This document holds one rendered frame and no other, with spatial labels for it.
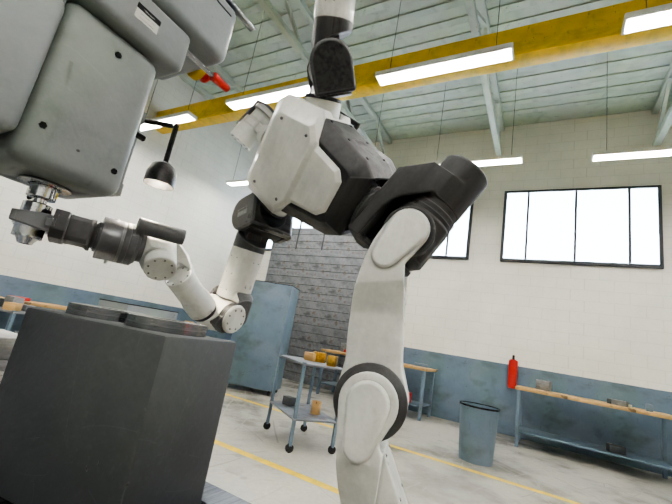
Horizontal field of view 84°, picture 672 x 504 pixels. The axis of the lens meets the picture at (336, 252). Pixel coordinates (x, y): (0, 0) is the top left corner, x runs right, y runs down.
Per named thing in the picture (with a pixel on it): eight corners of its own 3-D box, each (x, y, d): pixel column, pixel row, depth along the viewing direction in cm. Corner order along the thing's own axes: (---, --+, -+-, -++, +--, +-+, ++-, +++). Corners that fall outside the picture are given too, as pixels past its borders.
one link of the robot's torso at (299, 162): (367, 252, 111) (285, 187, 122) (433, 150, 96) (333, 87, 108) (312, 273, 85) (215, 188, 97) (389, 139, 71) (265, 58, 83)
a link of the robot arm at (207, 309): (160, 287, 90) (197, 333, 103) (186, 300, 85) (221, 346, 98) (192, 258, 96) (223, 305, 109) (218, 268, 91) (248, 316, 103)
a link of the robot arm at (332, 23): (348, 33, 92) (341, 92, 96) (311, 27, 91) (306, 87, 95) (356, 19, 81) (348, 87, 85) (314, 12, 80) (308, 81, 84)
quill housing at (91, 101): (68, 203, 85) (111, 83, 92) (121, 201, 74) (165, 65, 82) (-43, 163, 68) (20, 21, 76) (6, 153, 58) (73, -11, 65)
